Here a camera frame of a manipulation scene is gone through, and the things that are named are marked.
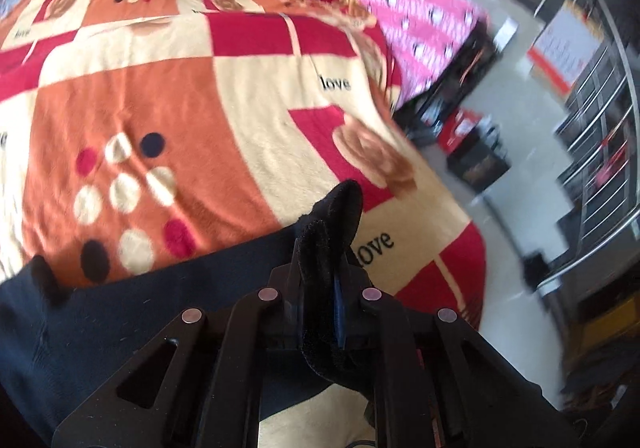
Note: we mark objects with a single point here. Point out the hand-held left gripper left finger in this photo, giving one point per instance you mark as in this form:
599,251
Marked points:
287,308

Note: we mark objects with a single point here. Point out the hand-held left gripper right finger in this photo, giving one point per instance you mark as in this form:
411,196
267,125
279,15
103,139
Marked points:
341,313

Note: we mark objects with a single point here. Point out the black pants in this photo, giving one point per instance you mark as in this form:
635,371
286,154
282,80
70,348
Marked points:
150,288

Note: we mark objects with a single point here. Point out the black box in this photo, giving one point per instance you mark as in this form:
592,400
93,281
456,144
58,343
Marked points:
480,162

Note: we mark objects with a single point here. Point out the printed rose blanket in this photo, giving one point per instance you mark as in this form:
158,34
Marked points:
250,102

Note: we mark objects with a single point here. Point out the red box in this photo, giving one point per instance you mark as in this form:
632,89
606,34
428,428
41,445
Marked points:
457,127

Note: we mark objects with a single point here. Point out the pink penguin blanket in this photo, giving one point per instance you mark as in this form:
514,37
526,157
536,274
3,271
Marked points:
400,2

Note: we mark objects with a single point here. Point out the small white box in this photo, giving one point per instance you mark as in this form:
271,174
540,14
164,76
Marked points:
506,33

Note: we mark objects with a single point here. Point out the white and red sign board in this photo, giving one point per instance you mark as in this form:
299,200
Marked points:
565,42

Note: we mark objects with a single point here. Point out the metal railing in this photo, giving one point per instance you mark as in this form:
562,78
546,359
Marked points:
622,62

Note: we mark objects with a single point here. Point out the black bed frame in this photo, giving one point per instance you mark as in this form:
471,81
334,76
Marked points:
450,82

